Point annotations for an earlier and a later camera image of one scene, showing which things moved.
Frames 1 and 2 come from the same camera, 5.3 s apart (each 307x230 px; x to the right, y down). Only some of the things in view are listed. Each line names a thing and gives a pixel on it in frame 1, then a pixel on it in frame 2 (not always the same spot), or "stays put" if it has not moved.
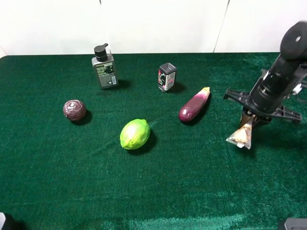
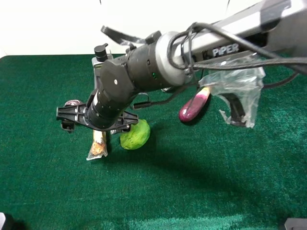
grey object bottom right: [296, 224] stays put
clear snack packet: [242, 137] -> [99, 144]
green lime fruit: [135, 133] stays put
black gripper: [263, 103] -> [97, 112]
